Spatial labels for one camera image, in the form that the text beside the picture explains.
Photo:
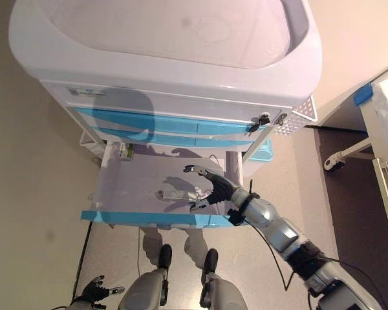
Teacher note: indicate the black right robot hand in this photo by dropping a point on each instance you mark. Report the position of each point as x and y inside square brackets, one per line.
[223, 190]

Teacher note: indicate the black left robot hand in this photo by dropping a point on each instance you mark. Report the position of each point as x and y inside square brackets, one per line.
[95, 292]

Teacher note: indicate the white blue medicine box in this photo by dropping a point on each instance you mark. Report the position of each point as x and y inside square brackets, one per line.
[176, 194]

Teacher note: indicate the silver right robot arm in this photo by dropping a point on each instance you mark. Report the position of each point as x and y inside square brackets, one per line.
[278, 226]

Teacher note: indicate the black baseboard strip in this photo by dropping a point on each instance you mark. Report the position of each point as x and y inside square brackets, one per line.
[81, 258]
[336, 128]

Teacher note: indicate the silver left robot leg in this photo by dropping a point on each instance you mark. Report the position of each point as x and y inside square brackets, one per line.
[145, 287]

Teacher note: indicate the silver robot leg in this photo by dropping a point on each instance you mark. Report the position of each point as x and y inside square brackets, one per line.
[145, 287]
[220, 290]

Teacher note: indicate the light blue waste bin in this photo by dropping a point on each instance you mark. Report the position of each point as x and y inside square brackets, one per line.
[262, 151]

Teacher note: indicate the black cart keys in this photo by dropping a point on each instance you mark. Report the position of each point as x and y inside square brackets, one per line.
[260, 122]

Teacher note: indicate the metal cart latch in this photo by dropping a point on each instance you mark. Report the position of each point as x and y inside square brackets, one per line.
[280, 119]

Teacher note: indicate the silver right robot leg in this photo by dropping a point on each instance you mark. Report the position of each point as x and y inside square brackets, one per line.
[220, 290]

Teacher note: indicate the white perforated side basket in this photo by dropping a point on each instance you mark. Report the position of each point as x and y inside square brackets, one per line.
[297, 119]

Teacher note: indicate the small green label bottle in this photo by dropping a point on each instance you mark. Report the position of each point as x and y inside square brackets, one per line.
[126, 151]

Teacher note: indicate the white medical cart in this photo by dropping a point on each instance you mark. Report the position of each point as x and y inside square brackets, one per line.
[148, 64]

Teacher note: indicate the cart label sticker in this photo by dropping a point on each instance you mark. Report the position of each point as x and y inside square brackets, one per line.
[85, 92]

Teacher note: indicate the blue bed corner bumper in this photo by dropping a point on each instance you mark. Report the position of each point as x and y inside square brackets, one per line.
[363, 94]

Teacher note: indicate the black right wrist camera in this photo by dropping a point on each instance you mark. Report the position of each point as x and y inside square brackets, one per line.
[236, 217]

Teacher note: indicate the white hospital bed frame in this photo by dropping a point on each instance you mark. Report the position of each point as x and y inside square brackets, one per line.
[355, 151]

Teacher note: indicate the white bed side rail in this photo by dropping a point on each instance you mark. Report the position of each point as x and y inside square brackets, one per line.
[383, 193]

